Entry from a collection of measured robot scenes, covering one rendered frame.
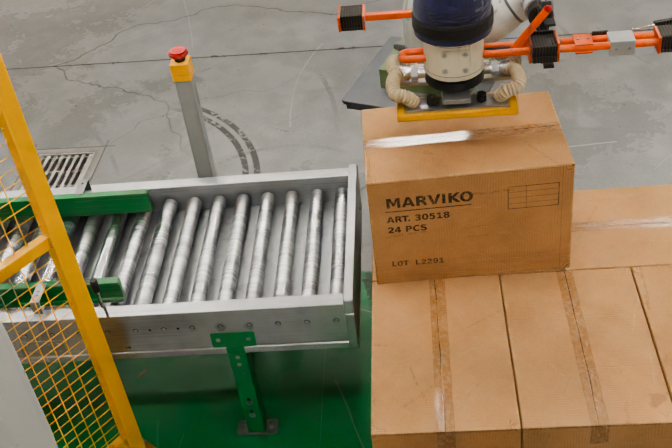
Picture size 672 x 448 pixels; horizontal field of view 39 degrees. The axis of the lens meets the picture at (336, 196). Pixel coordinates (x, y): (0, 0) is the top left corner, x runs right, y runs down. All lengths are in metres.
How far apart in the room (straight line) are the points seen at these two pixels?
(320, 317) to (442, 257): 0.42
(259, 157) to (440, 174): 1.96
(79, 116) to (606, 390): 3.40
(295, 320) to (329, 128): 1.93
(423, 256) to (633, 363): 0.68
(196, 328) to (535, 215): 1.09
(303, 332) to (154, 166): 1.92
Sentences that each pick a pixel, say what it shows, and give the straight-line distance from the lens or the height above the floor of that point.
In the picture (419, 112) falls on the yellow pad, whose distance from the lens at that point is 2.70.
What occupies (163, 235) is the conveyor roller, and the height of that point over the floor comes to 0.55.
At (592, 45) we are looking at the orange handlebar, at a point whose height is 1.24.
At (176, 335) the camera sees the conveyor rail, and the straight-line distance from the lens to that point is 3.04.
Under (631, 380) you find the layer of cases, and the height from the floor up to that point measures 0.54.
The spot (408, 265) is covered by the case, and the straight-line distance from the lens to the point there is 2.95.
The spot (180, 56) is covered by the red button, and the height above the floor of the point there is 1.03.
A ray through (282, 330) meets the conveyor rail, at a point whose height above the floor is 0.49.
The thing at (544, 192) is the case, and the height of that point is 0.85.
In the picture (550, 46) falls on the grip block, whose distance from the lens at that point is 2.72.
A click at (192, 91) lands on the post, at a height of 0.89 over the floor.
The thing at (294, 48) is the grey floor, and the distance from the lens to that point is 5.46.
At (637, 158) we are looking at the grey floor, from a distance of 4.45.
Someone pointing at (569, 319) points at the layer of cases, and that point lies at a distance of 2.88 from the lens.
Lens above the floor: 2.59
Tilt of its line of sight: 37 degrees down
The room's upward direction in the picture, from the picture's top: 8 degrees counter-clockwise
